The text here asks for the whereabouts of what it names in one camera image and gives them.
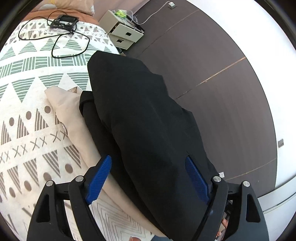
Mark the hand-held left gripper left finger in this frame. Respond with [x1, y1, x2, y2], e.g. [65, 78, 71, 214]
[26, 155, 113, 241]

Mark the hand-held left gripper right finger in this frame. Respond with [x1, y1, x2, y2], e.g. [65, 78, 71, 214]
[185, 156, 270, 241]

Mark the black jacket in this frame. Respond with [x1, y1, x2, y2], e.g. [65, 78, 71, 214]
[87, 50, 220, 240]

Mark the beige folded cloth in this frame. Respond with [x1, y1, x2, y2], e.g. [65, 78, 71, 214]
[44, 85, 160, 238]

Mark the patterned white blanket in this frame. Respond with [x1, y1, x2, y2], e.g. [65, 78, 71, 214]
[0, 9, 158, 241]

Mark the white nightstand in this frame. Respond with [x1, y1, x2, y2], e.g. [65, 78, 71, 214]
[99, 10, 144, 50]

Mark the black device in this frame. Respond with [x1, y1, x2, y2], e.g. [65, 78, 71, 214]
[50, 15, 79, 30]

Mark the peach printed pillow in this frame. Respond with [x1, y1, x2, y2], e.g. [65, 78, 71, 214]
[38, 0, 95, 14]

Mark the black device cable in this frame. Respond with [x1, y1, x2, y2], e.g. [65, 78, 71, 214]
[18, 10, 90, 58]

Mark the white charger cable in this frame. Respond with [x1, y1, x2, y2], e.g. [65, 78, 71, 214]
[132, 2, 170, 25]

